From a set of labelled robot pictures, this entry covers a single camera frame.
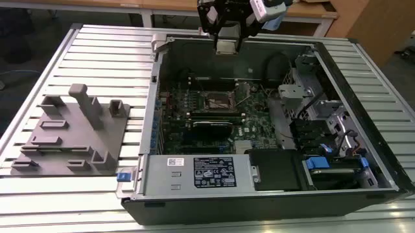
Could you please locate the grey case latch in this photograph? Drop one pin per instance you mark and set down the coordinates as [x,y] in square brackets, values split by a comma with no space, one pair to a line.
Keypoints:
[159,42]

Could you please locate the blue plastic tab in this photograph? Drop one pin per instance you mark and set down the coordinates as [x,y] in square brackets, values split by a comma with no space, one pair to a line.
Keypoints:
[363,162]

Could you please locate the black PC case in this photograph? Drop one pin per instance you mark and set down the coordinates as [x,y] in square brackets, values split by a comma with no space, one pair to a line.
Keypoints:
[227,213]

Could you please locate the blue case latch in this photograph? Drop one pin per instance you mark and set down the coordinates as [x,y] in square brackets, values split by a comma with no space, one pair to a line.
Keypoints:
[123,177]

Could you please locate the black hard disk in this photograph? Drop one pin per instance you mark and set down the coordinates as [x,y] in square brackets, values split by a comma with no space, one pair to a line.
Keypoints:
[330,179]

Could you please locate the silver perforated drive cage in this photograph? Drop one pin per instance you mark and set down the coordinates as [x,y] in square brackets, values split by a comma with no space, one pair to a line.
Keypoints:
[293,93]

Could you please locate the office chair base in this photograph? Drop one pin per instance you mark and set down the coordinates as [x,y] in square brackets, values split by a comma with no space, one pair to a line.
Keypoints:
[407,52]

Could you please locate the wooden cabinet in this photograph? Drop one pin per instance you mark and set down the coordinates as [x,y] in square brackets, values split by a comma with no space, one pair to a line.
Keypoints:
[373,24]

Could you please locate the blue plastic clip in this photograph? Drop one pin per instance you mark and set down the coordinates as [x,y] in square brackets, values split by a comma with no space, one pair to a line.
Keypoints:
[325,147]

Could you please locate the black expansion slot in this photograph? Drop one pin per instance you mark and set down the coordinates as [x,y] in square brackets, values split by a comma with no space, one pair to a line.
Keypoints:
[201,149]

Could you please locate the wooden desk white frame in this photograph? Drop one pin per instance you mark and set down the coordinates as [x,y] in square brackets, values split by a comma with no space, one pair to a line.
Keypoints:
[65,2]
[311,12]

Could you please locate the green motherboard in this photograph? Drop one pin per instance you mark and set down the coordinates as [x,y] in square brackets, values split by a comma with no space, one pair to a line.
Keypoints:
[257,121]

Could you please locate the silver CPU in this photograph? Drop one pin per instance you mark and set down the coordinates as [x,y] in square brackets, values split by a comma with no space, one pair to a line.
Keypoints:
[227,47]

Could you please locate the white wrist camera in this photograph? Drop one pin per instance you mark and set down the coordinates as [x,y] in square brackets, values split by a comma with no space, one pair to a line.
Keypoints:
[269,9]

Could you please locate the black plastic drive bracket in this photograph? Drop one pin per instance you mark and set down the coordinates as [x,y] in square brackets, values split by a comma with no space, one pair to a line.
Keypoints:
[307,133]

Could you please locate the grey parts rack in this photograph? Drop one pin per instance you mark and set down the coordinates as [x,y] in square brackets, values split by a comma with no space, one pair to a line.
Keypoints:
[65,160]

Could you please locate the silver power supply unit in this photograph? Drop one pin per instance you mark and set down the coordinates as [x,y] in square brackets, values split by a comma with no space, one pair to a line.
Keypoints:
[162,179]

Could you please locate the CPU socket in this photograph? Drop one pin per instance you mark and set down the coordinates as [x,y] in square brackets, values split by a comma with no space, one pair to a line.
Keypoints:
[218,103]

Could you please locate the black graphics card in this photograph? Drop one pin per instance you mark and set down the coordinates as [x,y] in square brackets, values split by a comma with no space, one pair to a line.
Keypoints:
[211,133]

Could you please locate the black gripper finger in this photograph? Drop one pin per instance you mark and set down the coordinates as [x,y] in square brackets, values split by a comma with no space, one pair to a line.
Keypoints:
[251,26]
[205,28]

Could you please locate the green RAM stick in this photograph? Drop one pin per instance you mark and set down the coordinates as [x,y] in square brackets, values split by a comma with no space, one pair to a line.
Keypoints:
[217,119]

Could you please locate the silver finned heatsink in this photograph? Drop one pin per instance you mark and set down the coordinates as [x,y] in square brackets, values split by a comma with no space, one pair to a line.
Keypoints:
[243,146]

